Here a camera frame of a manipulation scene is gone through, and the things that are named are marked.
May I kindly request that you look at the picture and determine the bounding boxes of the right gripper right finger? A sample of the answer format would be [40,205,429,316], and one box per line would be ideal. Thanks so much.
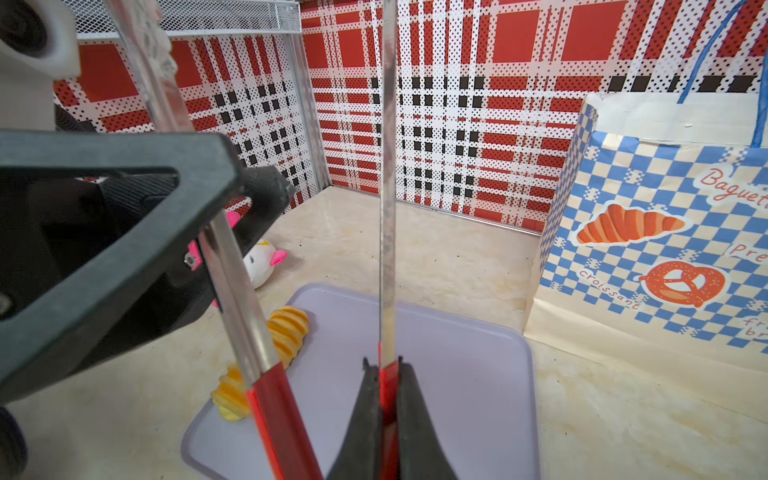
[397,362,457,480]

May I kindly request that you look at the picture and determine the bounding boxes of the blue checkered paper bag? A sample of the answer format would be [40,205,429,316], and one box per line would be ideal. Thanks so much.
[524,1,767,421]

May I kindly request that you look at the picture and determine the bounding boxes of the white wire mesh basket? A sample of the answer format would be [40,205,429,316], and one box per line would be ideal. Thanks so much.
[64,0,302,40]

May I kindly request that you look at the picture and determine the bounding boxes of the pink striped plush toy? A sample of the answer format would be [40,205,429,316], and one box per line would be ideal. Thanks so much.
[185,209,288,310]

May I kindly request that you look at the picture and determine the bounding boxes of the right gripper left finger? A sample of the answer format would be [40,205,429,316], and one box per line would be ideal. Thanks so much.
[326,358,382,480]

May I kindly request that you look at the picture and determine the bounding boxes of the ridged fake bread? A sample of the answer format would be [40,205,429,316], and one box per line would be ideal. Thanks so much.
[211,305,311,422]

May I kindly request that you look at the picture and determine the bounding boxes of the red handled metal tongs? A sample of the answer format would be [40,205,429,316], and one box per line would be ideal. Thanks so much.
[105,1,399,479]

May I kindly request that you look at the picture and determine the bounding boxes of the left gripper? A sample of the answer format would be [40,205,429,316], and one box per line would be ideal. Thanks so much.
[1,130,295,403]

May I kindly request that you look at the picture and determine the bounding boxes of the lilac tray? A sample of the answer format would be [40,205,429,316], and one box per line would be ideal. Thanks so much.
[181,283,540,479]

